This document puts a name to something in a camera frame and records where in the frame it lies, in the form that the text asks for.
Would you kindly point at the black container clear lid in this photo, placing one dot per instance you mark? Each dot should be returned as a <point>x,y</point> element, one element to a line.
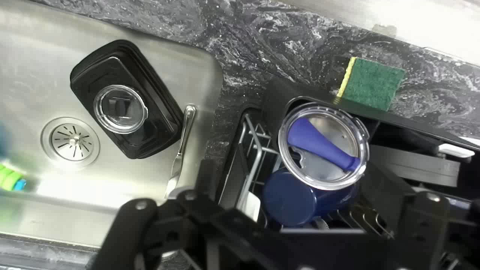
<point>84,76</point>

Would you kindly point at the black dish rack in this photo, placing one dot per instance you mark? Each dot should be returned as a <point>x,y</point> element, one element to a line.
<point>420,170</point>

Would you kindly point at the steel sink drain strainer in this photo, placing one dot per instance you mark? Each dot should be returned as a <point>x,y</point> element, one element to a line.
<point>69,142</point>

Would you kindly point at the stainless steel sink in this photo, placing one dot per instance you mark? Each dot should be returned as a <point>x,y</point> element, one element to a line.
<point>39,61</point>

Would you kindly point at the green yellow sponge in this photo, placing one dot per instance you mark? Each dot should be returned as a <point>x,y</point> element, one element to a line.
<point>372,85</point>

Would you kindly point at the dark blue cup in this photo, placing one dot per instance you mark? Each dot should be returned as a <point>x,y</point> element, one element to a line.
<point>290,200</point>

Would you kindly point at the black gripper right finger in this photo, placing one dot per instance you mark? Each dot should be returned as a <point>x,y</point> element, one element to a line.
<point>425,230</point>

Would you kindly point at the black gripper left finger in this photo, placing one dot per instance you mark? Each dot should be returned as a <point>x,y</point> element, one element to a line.
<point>125,235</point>

